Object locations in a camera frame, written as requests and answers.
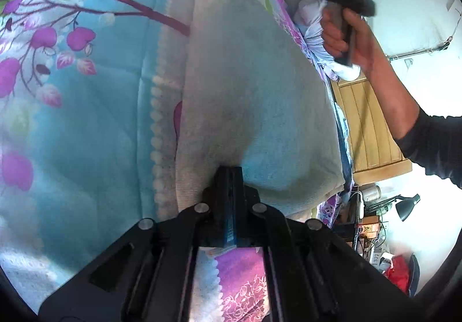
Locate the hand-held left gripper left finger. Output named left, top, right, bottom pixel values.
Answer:
left=38, top=166, right=232, bottom=322

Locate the red bag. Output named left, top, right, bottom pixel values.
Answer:
left=383, top=255, right=411, bottom=290

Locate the wooden bed board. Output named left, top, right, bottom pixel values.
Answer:
left=330, top=77, right=413, bottom=186

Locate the white cylinder jar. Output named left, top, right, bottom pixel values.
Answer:
left=361, top=185, right=382, bottom=204

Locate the white lilac bedding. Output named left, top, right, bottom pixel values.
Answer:
left=274, top=0, right=362, bottom=82

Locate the black desk lamp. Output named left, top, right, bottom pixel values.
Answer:
left=368, top=194, right=421, bottom=222

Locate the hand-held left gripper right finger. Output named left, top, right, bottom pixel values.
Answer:
left=231, top=166, right=412, bottom=322

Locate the white towel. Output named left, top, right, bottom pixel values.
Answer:
left=175, top=0, right=345, bottom=222

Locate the person's right hand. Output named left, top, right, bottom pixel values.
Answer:
left=321, top=8, right=384, bottom=74

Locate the person's right forearm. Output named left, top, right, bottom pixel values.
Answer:
left=363, top=41, right=462, bottom=189

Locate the floral printed blanket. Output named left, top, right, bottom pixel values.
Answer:
left=0, top=0, right=354, bottom=322

